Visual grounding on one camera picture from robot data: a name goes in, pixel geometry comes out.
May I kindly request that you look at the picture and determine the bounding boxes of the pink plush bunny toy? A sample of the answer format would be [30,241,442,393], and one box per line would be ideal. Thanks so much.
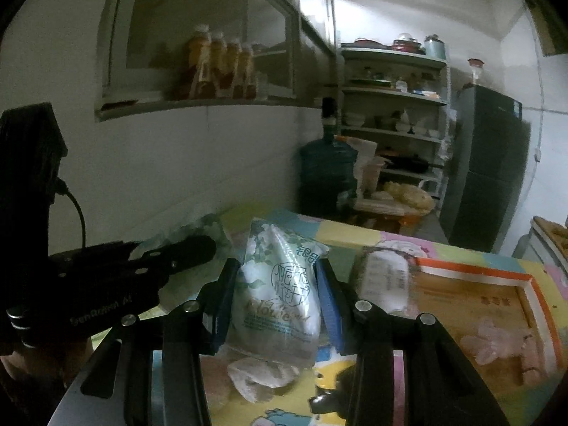
[459,318,543,386]

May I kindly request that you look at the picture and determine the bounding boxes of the colourful cartoon table cloth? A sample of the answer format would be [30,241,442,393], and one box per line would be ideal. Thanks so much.
[48,203,568,426]

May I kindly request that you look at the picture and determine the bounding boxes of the floral wet wipes pack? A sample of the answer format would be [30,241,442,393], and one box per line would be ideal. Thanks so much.
[349,247,417,317]

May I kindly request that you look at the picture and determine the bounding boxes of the orange rimmed cardboard tray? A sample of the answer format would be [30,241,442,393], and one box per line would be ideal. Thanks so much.
[411,258,565,396]

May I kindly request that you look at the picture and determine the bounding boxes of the blue water jug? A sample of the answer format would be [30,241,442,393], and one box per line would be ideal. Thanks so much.
[299,96,358,222]

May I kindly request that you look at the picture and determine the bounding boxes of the yellow woven basket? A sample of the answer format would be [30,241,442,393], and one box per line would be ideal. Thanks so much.
[383,182,435,212]

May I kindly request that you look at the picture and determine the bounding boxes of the kitchen counter cabinet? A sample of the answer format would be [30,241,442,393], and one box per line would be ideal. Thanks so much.
[513,217,567,274]

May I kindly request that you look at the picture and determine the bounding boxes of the white sack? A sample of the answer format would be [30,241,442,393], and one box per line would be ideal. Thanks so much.
[346,137,385,198]

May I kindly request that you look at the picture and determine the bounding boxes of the black refrigerator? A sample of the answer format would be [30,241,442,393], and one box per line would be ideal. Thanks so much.
[440,86,530,252]

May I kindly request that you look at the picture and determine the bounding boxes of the white metal shelf rack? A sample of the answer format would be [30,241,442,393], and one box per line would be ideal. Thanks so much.
[339,39,452,211]

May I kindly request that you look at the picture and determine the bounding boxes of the red lidded pot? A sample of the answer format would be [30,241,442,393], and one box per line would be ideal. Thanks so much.
[391,33,422,53]

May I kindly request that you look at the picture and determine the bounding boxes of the red lidded jar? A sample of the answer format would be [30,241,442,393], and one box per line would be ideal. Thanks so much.
[468,58,484,86]

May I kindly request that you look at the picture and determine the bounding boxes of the teal pot on shelf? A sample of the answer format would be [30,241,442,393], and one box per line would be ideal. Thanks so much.
[423,34,447,61]

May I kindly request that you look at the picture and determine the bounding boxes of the black cable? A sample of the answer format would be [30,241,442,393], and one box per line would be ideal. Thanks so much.
[55,177,88,249]

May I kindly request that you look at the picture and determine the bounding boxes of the glass door wall cabinet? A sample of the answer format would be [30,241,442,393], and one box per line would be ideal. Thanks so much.
[96,0,336,119]

